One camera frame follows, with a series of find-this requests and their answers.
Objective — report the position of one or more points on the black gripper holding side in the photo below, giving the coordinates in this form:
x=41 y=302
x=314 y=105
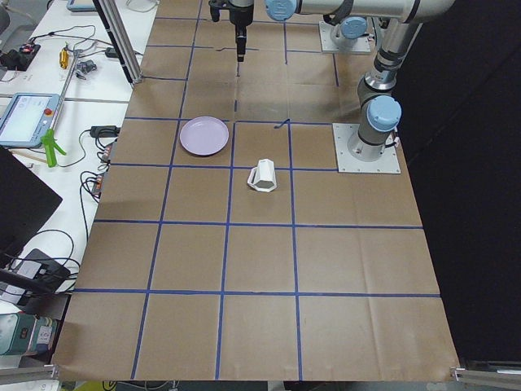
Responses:
x=238 y=16

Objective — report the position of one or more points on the white angular mug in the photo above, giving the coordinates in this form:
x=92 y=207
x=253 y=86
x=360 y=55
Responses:
x=262 y=177

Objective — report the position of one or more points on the lilac round plate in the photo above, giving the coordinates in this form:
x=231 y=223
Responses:
x=204 y=135

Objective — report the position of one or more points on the black power adapter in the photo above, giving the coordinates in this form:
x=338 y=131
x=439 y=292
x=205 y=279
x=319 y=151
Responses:
x=104 y=131

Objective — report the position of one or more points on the long metal rod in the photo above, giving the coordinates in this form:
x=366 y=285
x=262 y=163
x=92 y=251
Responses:
x=71 y=73

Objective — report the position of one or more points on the green plastic clamp tool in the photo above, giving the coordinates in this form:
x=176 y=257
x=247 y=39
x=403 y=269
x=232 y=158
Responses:
x=51 y=147

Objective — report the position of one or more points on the brown paper table cover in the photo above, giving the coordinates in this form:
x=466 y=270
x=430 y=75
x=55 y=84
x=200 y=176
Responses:
x=190 y=274

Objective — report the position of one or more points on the robot teach pendant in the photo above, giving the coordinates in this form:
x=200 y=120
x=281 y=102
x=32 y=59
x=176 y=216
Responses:
x=27 y=118

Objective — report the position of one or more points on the black monitor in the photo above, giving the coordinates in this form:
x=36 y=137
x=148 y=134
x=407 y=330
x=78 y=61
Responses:
x=27 y=203

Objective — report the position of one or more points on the teal box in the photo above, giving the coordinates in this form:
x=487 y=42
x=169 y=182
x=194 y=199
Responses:
x=26 y=334

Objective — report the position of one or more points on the aluminium frame post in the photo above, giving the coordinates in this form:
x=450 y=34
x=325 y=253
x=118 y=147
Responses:
x=114 y=26

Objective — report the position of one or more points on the yellow handled tool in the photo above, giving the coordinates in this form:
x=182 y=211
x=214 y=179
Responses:
x=64 y=57

